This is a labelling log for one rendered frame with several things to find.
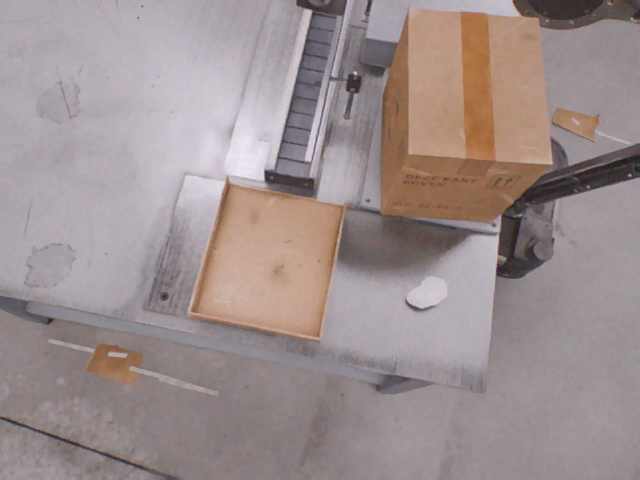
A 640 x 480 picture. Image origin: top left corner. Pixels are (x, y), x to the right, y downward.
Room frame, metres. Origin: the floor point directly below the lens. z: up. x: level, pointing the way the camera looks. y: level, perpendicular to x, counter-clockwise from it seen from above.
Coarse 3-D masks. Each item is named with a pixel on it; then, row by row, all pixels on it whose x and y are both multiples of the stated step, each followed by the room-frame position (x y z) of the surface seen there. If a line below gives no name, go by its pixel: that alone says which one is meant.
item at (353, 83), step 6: (354, 72) 0.68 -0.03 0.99; (330, 78) 0.68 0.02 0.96; (336, 78) 0.68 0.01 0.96; (342, 78) 0.69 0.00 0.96; (348, 78) 0.68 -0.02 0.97; (354, 78) 0.68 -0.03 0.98; (360, 78) 0.69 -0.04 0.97; (348, 84) 0.67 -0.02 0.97; (354, 84) 0.67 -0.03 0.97; (360, 84) 0.67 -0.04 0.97; (348, 90) 0.67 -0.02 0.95; (354, 90) 0.67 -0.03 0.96; (348, 96) 0.68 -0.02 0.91; (348, 102) 0.68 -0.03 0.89; (348, 108) 0.68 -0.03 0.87; (348, 114) 0.68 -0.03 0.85
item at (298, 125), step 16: (320, 16) 0.90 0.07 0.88; (336, 16) 0.91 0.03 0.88; (320, 32) 0.86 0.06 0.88; (304, 48) 0.81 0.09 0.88; (320, 48) 0.82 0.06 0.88; (336, 48) 0.82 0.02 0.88; (304, 64) 0.77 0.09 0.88; (320, 64) 0.77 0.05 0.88; (304, 80) 0.72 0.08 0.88; (320, 80) 0.73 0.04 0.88; (304, 96) 0.68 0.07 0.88; (288, 112) 0.64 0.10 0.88; (304, 112) 0.64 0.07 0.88; (288, 128) 0.60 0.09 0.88; (304, 128) 0.60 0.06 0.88; (288, 144) 0.56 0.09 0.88; (304, 144) 0.56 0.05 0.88; (288, 160) 0.52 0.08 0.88; (304, 160) 0.53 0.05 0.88; (288, 176) 0.49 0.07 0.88; (304, 176) 0.49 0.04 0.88
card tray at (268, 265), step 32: (224, 192) 0.44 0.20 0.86; (256, 192) 0.46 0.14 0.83; (224, 224) 0.37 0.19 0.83; (256, 224) 0.38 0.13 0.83; (288, 224) 0.40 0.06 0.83; (320, 224) 0.41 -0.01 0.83; (224, 256) 0.30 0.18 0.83; (256, 256) 0.32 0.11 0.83; (288, 256) 0.33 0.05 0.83; (320, 256) 0.34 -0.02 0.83; (224, 288) 0.24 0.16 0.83; (256, 288) 0.25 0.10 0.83; (288, 288) 0.26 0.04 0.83; (320, 288) 0.27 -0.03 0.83; (224, 320) 0.17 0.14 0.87; (256, 320) 0.18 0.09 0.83; (288, 320) 0.19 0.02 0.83; (320, 320) 0.21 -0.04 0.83
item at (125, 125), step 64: (0, 0) 0.84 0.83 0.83; (64, 0) 0.87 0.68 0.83; (128, 0) 0.90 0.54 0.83; (192, 0) 0.93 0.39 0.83; (256, 0) 0.97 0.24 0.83; (384, 0) 1.03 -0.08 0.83; (448, 0) 1.06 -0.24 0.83; (0, 64) 0.67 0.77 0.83; (64, 64) 0.70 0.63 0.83; (128, 64) 0.72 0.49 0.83; (192, 64) 0.75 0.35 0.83; (256, 64) 0.78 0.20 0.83; (0, 128) 0.51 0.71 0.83; (64, 128) 0.54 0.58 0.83; (128, 128) 0.56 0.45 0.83; (192, 128) 0.59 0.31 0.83; (256, 128) 0.61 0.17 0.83; (0, 192) 0.36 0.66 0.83; (64, 192) 0.39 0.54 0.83; (128, 192) 0.41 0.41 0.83; (192, 192) 0.43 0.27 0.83; (320, 192) 0.48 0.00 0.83; (0, 256) 0.23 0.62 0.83; (64, 256) 0.25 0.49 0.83; (128, 256) 0.27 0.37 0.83; (192, 256) 0.29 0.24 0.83; (384, 256) 0.36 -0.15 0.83; (448, 256) 0.38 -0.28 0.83; (128, 320) 0.15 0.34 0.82; (192, 320) 0.17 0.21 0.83; (384, 320) 0.23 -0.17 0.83; (448, 320) 0.25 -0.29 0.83; (448, 384) 0.12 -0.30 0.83
